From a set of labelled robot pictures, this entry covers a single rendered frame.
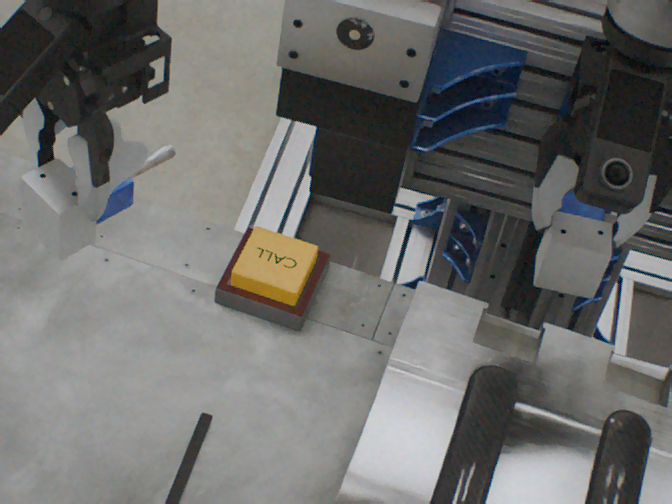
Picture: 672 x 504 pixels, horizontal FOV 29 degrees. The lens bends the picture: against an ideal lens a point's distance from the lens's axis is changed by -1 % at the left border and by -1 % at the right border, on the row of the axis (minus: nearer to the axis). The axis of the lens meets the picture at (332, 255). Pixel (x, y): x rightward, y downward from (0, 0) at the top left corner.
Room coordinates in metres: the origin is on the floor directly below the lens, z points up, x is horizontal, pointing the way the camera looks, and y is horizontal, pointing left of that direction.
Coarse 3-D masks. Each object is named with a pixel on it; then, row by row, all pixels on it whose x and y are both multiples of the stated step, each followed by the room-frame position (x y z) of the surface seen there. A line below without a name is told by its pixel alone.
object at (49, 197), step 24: (168, 144) 0.76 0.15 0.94; (48, 168) 0.69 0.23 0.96; (72, 168) 0.71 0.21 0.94; (144, 168) 0.73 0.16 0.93; (24, 192) 0.67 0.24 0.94; (48, 192) 0.66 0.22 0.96; (72, 192) 0.67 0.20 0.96; (120, 192) 0.70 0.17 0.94; (24, 216) 0.67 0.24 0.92; (48, 216) 0.65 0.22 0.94; (72, 216) 0.65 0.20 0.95; (48, 240) 0.65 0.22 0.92; (72, 240) 0.65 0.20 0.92
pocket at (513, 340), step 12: (480, 324) 0.70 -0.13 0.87; (492, 324) 0.69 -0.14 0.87; (504, 324) 0.70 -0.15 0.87; (480, 336) 0.69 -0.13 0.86; (492, 336) 0.69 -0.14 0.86; (504, 336) 0.69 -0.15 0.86; (516, 336) 0.69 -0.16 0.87; (528, 336) 0.69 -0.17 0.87; (540, 336) 0.69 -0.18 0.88; (492, 348) 0.68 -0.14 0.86; (504, 348) 0.68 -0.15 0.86; (516, 348) 0.68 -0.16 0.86; (528, 348) 0.69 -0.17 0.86; (528, 360) 0.67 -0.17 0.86
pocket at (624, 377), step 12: (612, 360) 0.68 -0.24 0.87; (612, 372) 0.68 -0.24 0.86; (624, 372) 0.68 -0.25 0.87; (636, 372) 0.67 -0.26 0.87; (648, 372) 0.68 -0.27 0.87; (612, 384) 0.67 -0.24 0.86; (624, 384) 0.67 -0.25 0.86; (636, 384) 0.67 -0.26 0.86; (648, 384) 0.67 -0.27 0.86; (660, 384) 0.67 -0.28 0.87; (636, 396) 0.66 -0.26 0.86; (648, 396) 0.66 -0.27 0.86; (660, 396) 0.66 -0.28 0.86
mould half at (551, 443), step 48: (432, 288) 0.71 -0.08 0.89; (432, 336) 0.66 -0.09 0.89; (576, 336) 0.69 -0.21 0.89; (384, 384) 0.60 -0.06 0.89; (432, 384) 0.61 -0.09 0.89; (528, 384) 0.63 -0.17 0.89; (576, 384) 0.64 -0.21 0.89; (384, 432) 0.56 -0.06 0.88; (432, 432) 0.57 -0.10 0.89; (528, 432) 0.58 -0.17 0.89; (576, 432) 0.59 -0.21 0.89; (384, 480) 0.52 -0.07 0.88; (432, 480) 0.53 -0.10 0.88; (528, 480) 0.54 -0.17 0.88; (576, 480) 0.55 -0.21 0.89
